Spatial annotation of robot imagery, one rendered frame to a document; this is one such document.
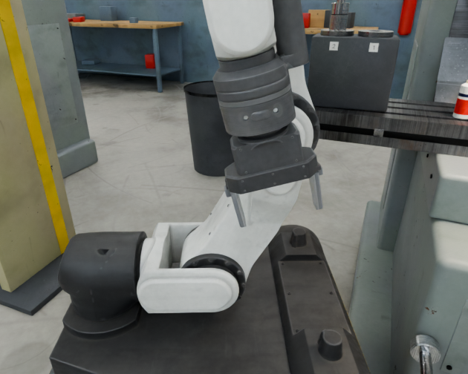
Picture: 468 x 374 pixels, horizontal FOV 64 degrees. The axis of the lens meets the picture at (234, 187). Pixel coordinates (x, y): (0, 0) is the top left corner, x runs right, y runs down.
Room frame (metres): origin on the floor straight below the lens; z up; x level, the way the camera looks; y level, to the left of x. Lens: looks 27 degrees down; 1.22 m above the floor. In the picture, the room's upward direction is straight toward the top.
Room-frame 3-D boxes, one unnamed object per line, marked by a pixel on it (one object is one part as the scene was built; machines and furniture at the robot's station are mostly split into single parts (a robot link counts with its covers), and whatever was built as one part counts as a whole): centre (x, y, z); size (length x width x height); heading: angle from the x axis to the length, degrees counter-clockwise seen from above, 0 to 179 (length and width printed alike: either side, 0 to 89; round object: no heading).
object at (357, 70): (1.09, -0.33, 1.03); 0.22 x 0.12 x 0.20; 72
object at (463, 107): (0.95, -0.59, 0.99); 0.04 x 0.04 x 0.11
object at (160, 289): (0.66, 0.09, 0.68); 0.21 x 0.20 x 0.13; 91
